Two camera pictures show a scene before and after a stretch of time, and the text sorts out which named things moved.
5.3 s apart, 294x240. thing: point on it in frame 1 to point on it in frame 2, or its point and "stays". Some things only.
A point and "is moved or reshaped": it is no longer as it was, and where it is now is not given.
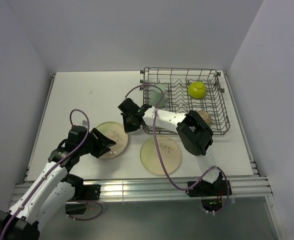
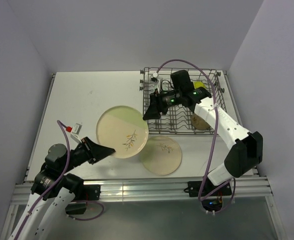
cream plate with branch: (150, 158) stays
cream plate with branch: (116, 132) is moved or reshaped
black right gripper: (128, 128) to (156, 106)
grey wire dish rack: (187, 90) stays
